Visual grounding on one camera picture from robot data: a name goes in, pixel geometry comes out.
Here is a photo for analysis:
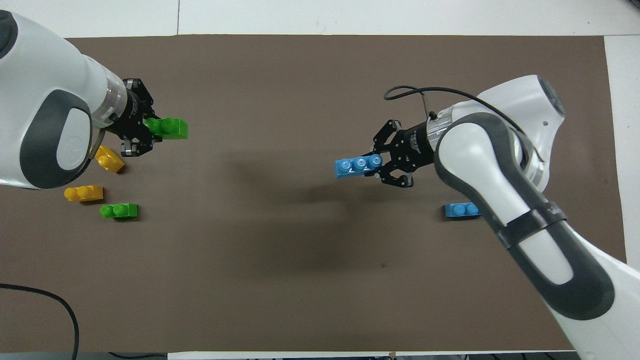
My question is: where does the blue three-stud toy brick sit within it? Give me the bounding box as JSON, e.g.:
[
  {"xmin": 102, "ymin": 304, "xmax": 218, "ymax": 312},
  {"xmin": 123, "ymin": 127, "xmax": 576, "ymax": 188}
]
[
  {"xmin": 445, "ymin": 202, "xmax": 482, "ymax": 219},
  {"xmin": 334, "ymin": 154, "xmax": 384, "ymax": 179}
]

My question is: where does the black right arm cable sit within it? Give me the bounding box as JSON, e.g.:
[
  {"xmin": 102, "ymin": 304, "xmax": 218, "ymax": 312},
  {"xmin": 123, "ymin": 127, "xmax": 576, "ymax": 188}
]
[{"xmin": 384, "ymin": 86, "xmax": 546, "ymax": 163}]

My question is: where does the black cable beside table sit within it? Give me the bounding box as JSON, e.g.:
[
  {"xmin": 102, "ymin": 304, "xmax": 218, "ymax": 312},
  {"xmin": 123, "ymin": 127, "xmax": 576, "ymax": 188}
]
[{"xmin": 107, "ymin": 351, "xmax": 168, "ymax": 360}]

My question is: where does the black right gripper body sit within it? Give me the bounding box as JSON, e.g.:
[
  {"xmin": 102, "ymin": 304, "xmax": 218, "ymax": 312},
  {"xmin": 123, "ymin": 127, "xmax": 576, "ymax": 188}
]
[{"xmin": 390, "ymin": 124, "xmax": 436, "ymax": 170}]

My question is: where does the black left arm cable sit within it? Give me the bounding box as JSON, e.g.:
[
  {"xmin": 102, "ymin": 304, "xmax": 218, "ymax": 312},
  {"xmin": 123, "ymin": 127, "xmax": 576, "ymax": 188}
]
[{"xmin": 0, "ymin": 283, "xmax": 80, "ymax": 360}]

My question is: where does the yellow two-stud toy brick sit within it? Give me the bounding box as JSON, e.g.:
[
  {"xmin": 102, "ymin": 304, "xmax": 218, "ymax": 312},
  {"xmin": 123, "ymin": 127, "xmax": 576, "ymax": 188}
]
[
  {"xmin": 94, "ymin": 145, "xmax": 125, "ymax": 174},
  {"xmin": 64, "ymin": 185, "xmax": 104, "ymax": 203}
]

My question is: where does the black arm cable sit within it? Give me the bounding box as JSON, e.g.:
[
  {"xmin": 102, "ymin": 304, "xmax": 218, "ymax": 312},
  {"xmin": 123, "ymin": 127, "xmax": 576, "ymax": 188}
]
[
  {"xmin": 0, "ymin": 283, "xmax": 80, "ymax": 360},
  {"xmin": 384, "ymin": 86, "xmax": 546, "ymax": 163}
]

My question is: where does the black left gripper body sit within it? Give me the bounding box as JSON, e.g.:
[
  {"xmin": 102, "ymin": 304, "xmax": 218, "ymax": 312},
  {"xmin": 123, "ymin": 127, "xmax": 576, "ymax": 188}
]
[{"xmin": 117, "ymin": 89, "xmax": 152, "ymax": 143}]

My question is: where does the brown table mat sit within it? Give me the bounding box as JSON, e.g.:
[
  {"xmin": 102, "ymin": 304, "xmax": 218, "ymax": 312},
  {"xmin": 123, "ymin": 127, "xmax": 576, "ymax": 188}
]
[{"xmin": 0, "ymin": 34, "xmax": 628, "ymax": 353}]

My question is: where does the green two-stud toy brick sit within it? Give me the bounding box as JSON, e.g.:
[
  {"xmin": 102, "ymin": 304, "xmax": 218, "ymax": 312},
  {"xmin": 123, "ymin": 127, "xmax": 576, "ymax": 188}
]
[
  {"xmin": 145, "ymin": 117, "xmax": 189, "ymax": 140},
  {"xmin": 99, "ymin": 203, "xmax": 139, "ymax": 220}
]

